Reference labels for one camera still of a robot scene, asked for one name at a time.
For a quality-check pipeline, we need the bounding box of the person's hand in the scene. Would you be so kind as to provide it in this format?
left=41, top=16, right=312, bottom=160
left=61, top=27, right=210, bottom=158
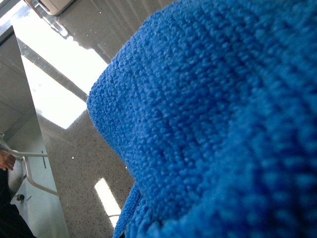
left=0, top=150, right=16, bottom=171

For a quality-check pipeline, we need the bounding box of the blue microfiber towel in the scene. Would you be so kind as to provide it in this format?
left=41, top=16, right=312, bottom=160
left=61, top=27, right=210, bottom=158
left=87, top=0, right=317, bottom=238

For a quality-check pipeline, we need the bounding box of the white metal tube frame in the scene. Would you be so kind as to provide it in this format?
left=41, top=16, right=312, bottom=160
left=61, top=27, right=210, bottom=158
left=0, top=132, right=58, bottom=196

